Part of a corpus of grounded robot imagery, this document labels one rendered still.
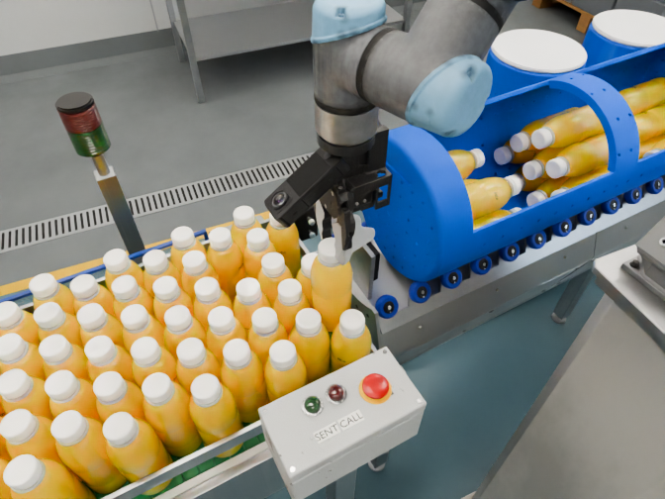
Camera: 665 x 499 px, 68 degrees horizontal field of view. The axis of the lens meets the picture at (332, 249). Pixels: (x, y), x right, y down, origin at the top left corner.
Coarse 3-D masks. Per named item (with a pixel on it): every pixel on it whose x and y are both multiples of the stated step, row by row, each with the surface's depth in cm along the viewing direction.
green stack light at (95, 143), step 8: (104, 128) 91; (72, 136) 88; (80, 136) 88; (88, 136) 88; (96, 136) 89; (104, 136) 91; (72, 144) 90; (80, 144) 89; (88, 144) 89; (96, 144) 90; (104, 144) 92; (80, 152) 91; (88, 152) 91; (96, 152) 91
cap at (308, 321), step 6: (300, 312) 77; (306, 312) 77; (312, 312) 77; (318, 312) 77; (300, 318) 76; (306, 318) 76; (312, 318) 76; (318, 318) 76; (300, 324) 76; (306, 324) 76; (312, 324) 76; (318, 324) 76; (300, 330) 76; (306, 330) 76; (312, 330) 76
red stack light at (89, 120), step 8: (80, 112) 86; (88, 112) 86; (96, 112) 88; (64, 120) 86; (72, 120) 86; (80, 120) 86; (88, 120) 87; (96, 120) 88; (72, 128) 87; (80, 128) 87; (88, 128) 88; (96, 128) 89
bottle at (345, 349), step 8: (336, 328) 79; (336, 336) 78; (344, 336) 77; (352, 336) 77; (360, 336) 77; (368, 336) 79; (336, 344) 78; (344, 344) 77; (352, 344) 77; (360, 344) 77; (368, 344) 79; (336, 352) 79; (344, 352) 78; (352, 352) 78; (360, 352) 78; (368, 352) 80; (336, 360) 81; (344, 360) 79; (352, 360) 79; (336, 368) 83
